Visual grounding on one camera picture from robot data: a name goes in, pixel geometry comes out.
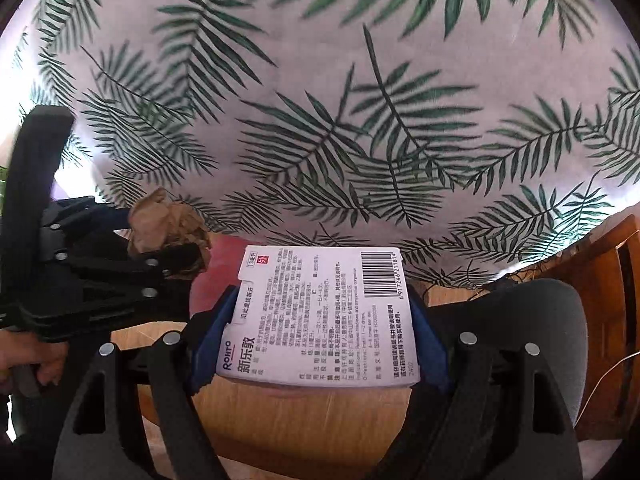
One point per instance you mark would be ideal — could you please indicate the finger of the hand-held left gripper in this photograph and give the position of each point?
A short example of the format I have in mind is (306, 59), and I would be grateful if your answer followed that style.
(110, 216)
(170, 260)

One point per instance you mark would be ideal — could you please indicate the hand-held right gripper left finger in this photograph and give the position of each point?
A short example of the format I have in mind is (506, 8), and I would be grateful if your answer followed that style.
(210, 340)

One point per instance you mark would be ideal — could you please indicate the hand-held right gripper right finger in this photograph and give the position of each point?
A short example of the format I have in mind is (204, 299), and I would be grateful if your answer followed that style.
(430, 345)

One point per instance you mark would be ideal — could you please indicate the brown paper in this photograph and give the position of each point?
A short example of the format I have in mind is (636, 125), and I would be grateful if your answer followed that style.
(160, 225)

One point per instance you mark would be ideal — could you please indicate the pink trash bag bin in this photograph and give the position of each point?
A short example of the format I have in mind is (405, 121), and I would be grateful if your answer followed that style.
(220, 265)

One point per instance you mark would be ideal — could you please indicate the white printed medicine box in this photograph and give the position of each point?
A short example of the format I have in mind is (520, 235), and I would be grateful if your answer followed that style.
(320, 320)

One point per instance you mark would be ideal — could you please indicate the person's left hand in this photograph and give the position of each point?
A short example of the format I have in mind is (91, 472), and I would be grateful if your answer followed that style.
(30, 355)

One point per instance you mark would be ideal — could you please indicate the green patterned packet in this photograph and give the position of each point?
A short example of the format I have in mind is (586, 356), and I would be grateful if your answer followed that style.
(3, 190)

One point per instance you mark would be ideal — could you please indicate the dark grey chair seat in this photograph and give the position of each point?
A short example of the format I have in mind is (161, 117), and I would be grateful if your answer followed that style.
(545, 310)

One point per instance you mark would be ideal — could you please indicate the brown wooden chair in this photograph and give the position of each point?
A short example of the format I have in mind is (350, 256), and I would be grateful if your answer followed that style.
(600, 280)

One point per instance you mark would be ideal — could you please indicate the leaf print tablecloth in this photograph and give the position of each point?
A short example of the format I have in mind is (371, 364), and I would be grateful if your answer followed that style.
(320, 60)

